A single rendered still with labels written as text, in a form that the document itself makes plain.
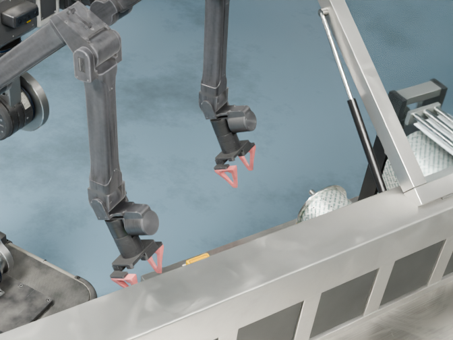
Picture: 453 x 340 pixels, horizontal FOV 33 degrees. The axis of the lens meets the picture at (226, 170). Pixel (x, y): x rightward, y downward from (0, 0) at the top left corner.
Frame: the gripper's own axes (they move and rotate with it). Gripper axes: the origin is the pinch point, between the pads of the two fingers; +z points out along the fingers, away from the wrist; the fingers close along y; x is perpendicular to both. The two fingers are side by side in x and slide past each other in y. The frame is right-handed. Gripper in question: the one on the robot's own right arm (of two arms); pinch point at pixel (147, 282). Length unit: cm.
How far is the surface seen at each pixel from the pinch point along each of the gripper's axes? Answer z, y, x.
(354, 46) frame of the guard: -50, 2, -70
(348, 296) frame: -17, -22, -68
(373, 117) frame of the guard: -39, -3, -72
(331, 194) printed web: -7.0, 25.8, -41.6
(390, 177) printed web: -2, 40, -50
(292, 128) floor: 68, 225, 92
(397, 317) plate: -5, -13, -70
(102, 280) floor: 59, 73, 108
